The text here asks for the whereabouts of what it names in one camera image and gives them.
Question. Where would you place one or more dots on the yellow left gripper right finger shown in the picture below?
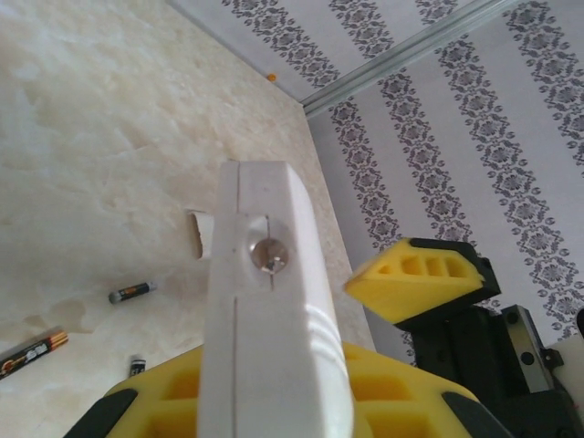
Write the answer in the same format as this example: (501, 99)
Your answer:
(410, 406)

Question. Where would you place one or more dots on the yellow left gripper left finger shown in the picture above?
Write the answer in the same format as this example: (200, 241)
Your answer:
(150, 401)

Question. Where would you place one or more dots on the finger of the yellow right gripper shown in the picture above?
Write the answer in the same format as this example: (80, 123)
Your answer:
(388, 292)

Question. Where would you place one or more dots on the white remote with back label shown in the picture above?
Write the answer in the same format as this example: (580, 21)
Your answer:
(274, 319)

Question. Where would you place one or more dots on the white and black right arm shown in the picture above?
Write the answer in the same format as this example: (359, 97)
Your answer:
(570, 360)

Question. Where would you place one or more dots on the black battery with orange print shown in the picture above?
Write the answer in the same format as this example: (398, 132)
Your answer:
(137, 365)
(132, 293)

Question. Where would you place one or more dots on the black and copper battery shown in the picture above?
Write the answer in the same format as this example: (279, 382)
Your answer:
(32, 356)

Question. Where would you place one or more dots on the aluminium frame post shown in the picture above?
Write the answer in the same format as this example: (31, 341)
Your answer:
(392, 50)

